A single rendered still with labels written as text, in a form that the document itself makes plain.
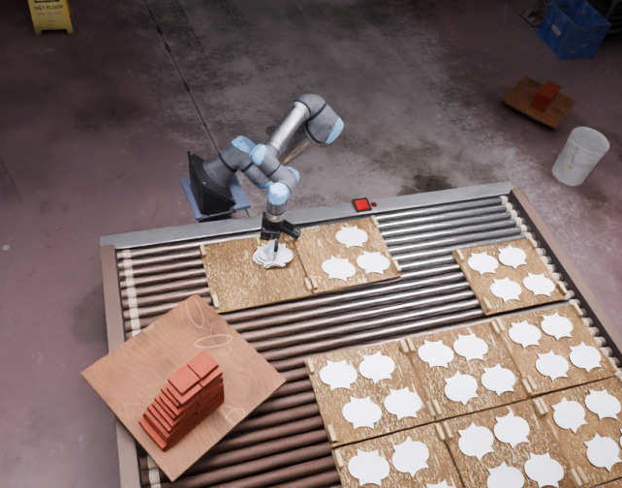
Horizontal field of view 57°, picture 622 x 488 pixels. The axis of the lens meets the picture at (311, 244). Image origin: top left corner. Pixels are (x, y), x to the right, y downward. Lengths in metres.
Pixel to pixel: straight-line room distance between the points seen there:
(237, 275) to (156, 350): 0.51
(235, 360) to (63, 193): 2.34
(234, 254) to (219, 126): 2.17
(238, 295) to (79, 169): 2.17
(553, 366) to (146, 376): 1.59
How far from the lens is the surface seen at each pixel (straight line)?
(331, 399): 2.21
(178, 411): 1.84
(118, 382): 2.12
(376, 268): 2.55
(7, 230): 4.03
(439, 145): 4.77
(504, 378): 2.45
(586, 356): 2.68
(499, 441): 2.34
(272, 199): 2.17
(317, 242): 2.60
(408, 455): 2.19
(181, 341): 2.17
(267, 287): 2.42
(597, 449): 2.50
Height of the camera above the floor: 2.93
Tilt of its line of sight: 51 degrees down
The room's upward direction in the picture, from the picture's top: 11 degrees clockwise
